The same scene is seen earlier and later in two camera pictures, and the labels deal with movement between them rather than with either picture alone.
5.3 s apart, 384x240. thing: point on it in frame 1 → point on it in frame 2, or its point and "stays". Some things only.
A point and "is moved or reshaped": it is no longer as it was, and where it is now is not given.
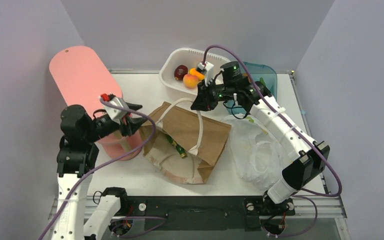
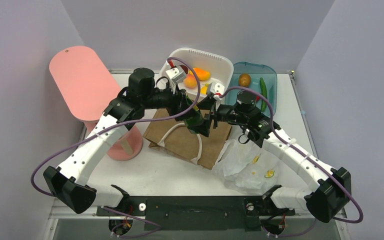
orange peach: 190,81 stays
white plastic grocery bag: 258,156 is moved or reshaped
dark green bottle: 182,152 → 195,122
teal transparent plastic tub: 265,73 stays
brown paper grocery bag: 187,142 is moved or reshaped
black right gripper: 203,102 → 214,114
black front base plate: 180,212 stays
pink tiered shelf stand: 81,78 stays
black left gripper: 131,123 → 175,101
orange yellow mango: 201,76 stays
